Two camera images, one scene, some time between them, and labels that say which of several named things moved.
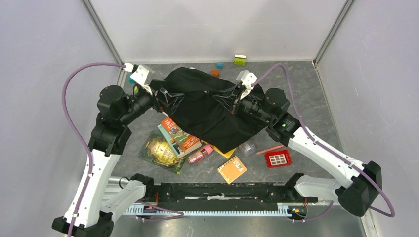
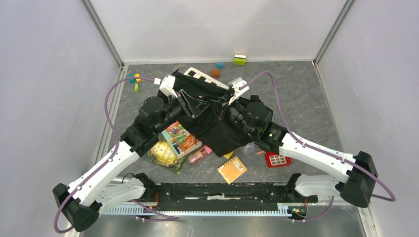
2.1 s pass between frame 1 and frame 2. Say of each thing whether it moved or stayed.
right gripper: moved
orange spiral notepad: stayed
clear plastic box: stayed
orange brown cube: stayed
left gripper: moved
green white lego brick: stayed
